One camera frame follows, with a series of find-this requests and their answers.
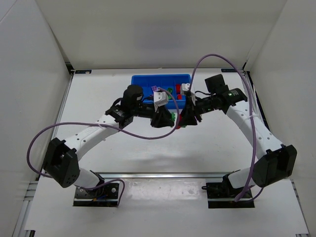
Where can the red lego plate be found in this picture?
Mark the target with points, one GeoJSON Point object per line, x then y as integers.
{"type": "Point", "coordinates": [182, 122]}

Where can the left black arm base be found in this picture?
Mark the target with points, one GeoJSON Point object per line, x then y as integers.
{"type": "Point", "coordinates": [106, 196]}

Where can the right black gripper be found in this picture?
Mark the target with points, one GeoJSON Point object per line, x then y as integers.
{"type": "Point", "coordinates": [191, 113]}

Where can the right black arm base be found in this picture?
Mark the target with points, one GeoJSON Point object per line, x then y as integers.
{"type": "Point", "coordinates": [221, 197]}

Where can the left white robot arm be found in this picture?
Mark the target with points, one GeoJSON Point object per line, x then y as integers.
{"type": "Point", "coordinates": [62, 157]}

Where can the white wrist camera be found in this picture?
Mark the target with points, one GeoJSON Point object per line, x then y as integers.
{"type": "Point", "coordinates": [160, 99]}
{"type": "Point", "coordinates": [185, 89]}

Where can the light purple square lego brick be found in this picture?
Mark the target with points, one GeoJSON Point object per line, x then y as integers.
{"type": "Point", "coordinates": [154, 88]}

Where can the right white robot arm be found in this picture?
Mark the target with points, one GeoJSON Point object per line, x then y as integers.
{"type": "Point", "coordinates": [271, 161]}

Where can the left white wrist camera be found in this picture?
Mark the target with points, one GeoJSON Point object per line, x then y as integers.
{"type": "Point", "coordinates": [160, 99]}

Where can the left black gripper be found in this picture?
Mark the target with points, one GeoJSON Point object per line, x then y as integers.
{"type": "Point", "coordinates": [156, 116]}

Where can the red toothed lego brick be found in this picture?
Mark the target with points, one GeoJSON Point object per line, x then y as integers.
{"type": "Point", "coordinates": [178, 88]}

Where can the aluminium front rail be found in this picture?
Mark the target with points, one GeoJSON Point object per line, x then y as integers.
{"type": "Point", "coordinates": [164, 175]}

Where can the blue divided plastic bin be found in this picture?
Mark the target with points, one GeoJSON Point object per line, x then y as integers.
{"type": "Point", "coordinates": [163, 81]}

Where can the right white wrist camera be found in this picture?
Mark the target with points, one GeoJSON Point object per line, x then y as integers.
{"type": "Point", "coordinates": [185, 89]}

